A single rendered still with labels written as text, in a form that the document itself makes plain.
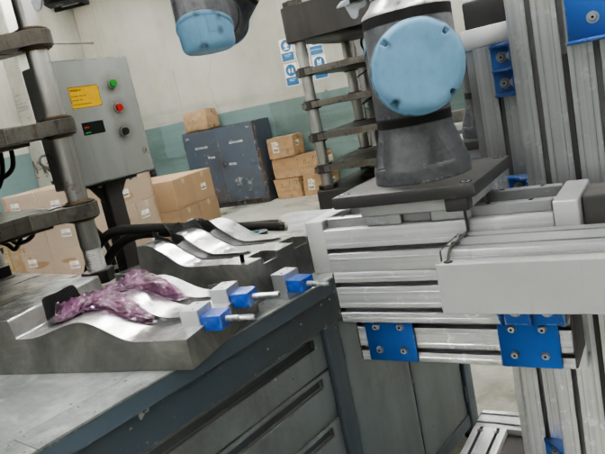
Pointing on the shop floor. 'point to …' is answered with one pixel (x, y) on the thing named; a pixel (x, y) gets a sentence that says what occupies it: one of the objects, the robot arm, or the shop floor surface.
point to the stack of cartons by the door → (295, 167)
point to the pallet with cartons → (186, 196)
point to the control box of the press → (101, 135)
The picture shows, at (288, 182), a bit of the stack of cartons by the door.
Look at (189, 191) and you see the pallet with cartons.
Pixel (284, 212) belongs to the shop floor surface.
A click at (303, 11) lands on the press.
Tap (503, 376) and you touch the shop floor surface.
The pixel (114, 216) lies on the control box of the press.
